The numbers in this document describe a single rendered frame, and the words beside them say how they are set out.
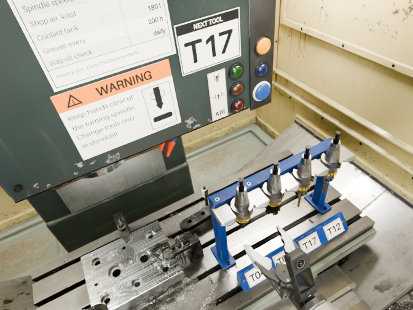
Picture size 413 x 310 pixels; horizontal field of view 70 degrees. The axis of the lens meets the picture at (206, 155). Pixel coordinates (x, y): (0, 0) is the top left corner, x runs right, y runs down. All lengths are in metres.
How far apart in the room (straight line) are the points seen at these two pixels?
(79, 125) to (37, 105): 0.05
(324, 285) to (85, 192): 1.02
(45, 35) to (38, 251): 1.55
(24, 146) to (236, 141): 1.70
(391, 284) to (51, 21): 1.31
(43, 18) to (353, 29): 1.13
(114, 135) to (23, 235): 1.56
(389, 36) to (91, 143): 1.04
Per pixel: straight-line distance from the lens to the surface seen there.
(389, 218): 1.44
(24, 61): 0.39
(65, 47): 0.39
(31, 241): 1.91
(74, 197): 1.38
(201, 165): 1.88
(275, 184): 0.85
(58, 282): 1.28
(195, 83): 0.46
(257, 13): 0.47
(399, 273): 1.38
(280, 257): 1.09
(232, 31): 0.46
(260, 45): 0.49
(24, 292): 1.66
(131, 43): 0.40
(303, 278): 0.74
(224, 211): 0.85
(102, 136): 0.44
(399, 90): 1.27
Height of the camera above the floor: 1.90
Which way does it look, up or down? 42 degrees down
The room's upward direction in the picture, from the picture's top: 8 degrees counter-clockwise
